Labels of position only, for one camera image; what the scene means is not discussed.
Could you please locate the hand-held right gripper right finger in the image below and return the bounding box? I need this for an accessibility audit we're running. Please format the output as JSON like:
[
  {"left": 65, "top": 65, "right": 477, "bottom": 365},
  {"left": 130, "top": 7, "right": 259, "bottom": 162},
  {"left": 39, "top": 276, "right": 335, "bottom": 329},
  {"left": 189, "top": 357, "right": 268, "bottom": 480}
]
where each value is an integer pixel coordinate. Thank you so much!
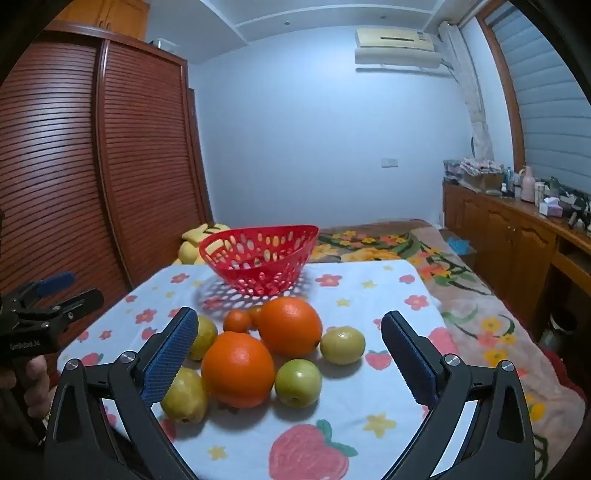
[{"left": 380, "top": 310, "right": 536, "bottom": 480}]

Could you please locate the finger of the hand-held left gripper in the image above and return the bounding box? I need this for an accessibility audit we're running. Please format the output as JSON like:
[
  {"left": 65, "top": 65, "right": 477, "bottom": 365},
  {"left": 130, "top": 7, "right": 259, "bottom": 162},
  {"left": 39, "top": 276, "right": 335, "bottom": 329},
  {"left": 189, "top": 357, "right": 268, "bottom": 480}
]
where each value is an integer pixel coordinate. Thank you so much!
[
  {"left": 14, "top": 289, "right": 105, "bottom": 333},
  {"left": 7, "top": 272, "right": 76, "bottom": 308}
]

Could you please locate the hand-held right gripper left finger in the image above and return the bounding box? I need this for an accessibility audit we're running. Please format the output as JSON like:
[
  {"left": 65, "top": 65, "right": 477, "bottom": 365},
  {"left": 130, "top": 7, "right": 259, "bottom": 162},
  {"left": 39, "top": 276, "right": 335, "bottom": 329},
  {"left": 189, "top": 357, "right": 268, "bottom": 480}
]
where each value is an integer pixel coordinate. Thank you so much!
[{"left": 44, "top": 306, "right": 200, "bottom": 480}]

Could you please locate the large green jujube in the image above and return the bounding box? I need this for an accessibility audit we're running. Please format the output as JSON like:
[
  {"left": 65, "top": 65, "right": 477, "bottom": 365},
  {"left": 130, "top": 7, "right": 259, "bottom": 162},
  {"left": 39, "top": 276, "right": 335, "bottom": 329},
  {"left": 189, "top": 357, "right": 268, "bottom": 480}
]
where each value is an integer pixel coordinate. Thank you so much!
[{"left": 160, "top": 367, "right": 209, "bottom": 424}]

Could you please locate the large orange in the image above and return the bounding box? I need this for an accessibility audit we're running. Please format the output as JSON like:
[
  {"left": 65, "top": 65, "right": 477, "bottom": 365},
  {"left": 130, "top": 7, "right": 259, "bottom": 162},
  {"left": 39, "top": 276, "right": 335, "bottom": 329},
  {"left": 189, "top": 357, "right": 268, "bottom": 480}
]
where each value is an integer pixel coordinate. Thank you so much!
[
  {"left": 257, "top": 296, "right": 323, "bottom": 357},
  {"left": 201, "top": 331, "right": 276, "bottom": 409}
]

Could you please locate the red perforated plastic basket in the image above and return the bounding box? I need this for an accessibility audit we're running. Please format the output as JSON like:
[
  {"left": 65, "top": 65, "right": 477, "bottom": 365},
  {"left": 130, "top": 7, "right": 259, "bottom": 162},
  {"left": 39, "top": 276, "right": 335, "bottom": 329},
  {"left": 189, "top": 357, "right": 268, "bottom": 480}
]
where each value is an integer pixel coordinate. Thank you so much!
[{"left": 198, "top": 224, "right": 320, "bottom": 297}]

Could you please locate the person's left hand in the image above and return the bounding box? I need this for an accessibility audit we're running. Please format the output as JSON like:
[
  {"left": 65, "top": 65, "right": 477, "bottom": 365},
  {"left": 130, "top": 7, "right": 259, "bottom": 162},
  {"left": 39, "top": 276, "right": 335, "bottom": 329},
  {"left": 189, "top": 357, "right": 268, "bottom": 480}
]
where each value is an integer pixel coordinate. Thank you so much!
[{"left": 0, "top": 356, "right": 52, "bottom": 418}]

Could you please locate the white floral strawberry tablecloth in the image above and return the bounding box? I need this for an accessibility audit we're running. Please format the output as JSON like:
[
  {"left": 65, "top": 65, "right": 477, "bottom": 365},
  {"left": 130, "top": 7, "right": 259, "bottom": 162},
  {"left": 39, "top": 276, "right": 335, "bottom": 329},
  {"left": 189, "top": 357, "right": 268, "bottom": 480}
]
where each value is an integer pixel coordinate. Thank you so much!
[{"left": 55, "top": 259, "right": 483, "bottom": 480}]

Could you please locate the floral bed blanket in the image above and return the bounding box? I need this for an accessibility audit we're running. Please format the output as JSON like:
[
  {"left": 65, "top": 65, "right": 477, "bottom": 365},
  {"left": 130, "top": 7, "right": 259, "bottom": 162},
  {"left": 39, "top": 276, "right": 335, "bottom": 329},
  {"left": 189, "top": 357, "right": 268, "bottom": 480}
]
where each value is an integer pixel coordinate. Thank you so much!
[{"left": 305, "top": 220, "right": 587, "bottom": 480}]

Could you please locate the yellow plush toy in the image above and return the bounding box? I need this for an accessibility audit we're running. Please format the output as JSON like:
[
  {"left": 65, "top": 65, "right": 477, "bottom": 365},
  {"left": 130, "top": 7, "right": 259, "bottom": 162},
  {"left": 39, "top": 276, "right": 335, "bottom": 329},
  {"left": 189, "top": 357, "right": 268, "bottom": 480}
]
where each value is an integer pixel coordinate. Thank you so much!
[{"left": 173, "top": 222, "right": 232, "bottom": 266}]

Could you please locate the dark red cloth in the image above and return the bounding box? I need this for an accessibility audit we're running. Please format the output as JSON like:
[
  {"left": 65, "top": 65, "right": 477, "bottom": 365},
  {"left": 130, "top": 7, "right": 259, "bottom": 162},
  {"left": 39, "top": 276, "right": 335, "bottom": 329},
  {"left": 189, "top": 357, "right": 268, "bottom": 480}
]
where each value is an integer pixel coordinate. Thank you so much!
[{"left": 540, "top": 348, "right": 587, "bottom": 416}]

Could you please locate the blue cloth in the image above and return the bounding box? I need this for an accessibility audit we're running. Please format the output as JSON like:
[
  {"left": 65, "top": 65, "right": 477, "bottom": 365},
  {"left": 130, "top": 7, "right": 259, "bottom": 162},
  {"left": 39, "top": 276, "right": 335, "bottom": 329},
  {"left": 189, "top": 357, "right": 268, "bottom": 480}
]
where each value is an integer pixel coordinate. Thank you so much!
[{"left": 441, "top": 235, "right": 476, "bottom": 256}]

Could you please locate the grey trash bin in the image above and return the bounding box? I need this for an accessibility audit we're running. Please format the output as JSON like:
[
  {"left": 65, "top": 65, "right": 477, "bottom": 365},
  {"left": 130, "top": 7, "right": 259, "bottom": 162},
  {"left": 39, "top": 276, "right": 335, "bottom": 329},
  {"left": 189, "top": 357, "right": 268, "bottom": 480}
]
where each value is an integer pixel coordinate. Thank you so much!
[{"left": 538, "top": 309, "right": 578, "bottom": 352}]

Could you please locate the brown louvered wardrobe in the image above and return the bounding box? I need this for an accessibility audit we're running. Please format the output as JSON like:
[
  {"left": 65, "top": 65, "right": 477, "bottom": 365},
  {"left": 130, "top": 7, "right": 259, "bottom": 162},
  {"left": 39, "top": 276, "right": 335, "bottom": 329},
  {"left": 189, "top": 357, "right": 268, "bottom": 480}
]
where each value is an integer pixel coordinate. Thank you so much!
[{"left": 0, "top": 25, "right": 214, "bottom": 324}]

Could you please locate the wooden sideboard cabinet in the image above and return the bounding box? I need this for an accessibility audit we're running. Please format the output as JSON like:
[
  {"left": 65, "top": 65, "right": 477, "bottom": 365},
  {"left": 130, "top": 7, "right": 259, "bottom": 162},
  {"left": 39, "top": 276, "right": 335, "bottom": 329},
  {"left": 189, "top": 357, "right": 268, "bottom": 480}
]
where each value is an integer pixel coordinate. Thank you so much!
[{"left": 442, "top": 180, "right": 591, "bottom": 342}]

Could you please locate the cardboard box with cloths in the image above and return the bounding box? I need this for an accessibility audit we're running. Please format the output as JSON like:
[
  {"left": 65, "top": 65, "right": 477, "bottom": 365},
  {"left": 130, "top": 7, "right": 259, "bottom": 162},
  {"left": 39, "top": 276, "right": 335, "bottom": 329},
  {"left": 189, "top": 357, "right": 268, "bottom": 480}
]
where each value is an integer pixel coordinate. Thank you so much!
[{"left": 444, "top": 158, "right": 506, "bottom": 192}]

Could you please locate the black and white toy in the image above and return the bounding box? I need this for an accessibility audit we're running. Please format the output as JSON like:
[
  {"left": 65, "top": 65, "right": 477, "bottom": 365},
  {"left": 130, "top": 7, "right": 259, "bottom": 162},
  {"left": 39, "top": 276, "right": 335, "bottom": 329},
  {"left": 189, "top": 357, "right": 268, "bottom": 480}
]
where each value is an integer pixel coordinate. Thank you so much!
[{"left": 561, "top": 189, "right": 591, "bottom": 229}]

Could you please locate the wooden overhead cabinet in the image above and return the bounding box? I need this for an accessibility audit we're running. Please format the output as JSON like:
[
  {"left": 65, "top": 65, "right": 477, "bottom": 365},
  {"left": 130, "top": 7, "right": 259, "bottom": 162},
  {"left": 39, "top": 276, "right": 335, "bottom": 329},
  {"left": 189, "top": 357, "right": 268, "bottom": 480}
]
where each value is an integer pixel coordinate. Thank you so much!
[{"left": 60, "top": 0, "right": 151, "bottom": 41}]

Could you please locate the beige curtain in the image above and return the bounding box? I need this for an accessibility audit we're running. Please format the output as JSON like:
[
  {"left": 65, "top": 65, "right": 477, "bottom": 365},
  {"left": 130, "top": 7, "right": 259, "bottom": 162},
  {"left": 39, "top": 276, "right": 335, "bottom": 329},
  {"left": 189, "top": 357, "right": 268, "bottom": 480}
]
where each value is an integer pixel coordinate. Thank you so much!
[{"left": 438, "top": 21, "right": 495, "bottom": 162}]

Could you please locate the window blind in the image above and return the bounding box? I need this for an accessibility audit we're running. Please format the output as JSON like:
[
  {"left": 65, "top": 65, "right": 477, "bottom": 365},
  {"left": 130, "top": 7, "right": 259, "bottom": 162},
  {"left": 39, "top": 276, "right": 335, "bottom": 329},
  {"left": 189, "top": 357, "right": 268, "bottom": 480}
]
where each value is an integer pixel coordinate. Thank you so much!
[{"left": 485, "top": 0, "right": 591, "bottom": 195}]

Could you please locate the white air conditioner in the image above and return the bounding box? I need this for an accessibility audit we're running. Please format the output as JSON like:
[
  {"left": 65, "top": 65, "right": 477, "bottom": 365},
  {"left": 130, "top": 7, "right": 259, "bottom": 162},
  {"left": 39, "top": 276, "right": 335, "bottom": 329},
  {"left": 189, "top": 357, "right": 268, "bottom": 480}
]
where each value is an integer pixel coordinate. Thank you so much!
[{"left": 353, "top": 27, "right": 451, "bottom": 71}]

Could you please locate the wooden window frame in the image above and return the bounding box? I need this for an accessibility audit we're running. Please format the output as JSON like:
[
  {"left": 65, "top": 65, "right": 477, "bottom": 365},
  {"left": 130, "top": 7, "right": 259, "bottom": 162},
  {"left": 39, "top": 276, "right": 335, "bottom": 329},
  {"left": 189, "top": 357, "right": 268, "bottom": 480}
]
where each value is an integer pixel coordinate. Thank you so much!
[{"left": 475, "top": 9, "right": 527, "bottom": 171}]

